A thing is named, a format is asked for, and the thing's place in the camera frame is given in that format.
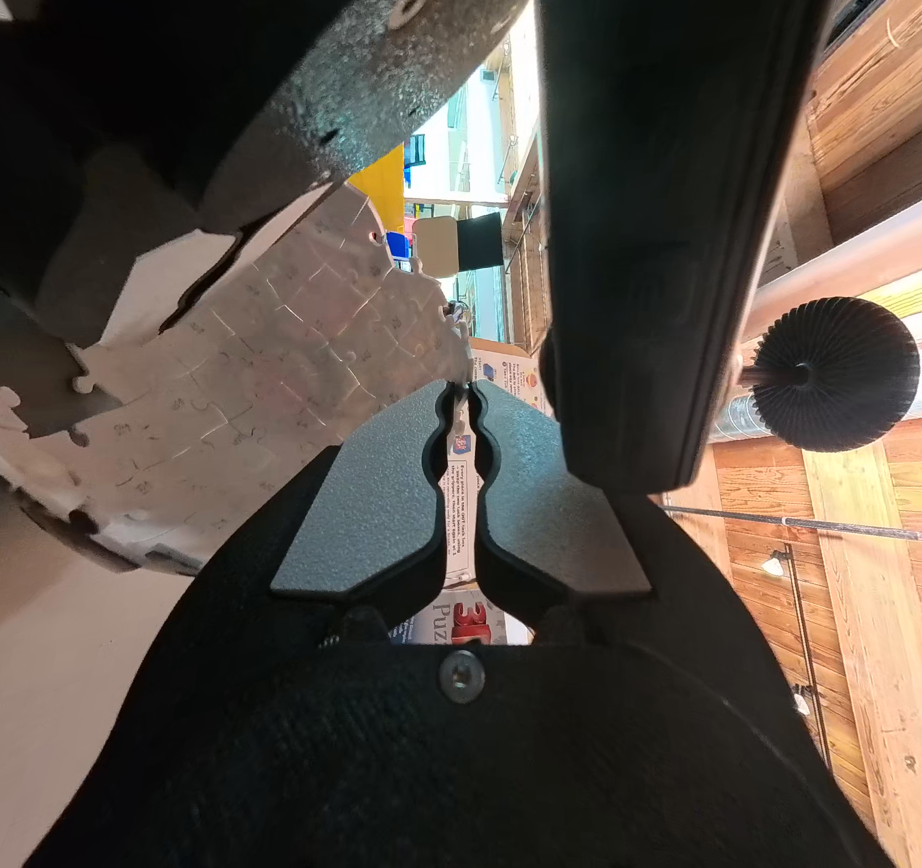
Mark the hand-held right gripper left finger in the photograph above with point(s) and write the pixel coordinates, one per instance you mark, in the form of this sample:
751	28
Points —
367	500

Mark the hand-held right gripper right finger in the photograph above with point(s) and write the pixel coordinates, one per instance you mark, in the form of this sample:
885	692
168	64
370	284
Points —
554	536

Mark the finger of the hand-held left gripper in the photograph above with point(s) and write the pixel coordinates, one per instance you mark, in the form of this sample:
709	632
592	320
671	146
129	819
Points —
129	234

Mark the partly built puzzle ball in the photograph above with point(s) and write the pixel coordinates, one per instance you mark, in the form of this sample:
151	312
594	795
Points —
288	349

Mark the puzzle box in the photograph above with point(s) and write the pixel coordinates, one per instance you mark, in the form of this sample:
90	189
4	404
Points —
461	619

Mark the printed instruction sheet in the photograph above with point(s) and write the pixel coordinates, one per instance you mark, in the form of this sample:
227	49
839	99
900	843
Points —
461	515

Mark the brown ceiling pipe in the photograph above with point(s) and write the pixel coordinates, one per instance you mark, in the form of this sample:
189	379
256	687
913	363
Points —
864	255

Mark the black panel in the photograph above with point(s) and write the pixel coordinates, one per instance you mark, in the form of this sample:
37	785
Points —
479	241

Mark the white ceiling spot lamp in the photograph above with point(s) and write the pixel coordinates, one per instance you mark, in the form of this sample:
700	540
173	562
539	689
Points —
774	563
803	702

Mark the thin metal rod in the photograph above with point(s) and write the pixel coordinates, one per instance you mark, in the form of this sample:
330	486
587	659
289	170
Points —
792	522

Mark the yellow bin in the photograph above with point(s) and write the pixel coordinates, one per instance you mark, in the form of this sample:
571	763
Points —
382	191

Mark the blue bin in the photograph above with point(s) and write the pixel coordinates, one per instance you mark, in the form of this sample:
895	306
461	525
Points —
398	245

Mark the beige panel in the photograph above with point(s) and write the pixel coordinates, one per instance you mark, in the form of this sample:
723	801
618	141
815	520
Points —
436	248

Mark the black round ceiling fan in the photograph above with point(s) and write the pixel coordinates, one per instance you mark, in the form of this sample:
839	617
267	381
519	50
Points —
843	378

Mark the metal ventilation duct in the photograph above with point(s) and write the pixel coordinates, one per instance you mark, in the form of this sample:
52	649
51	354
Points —
735	418

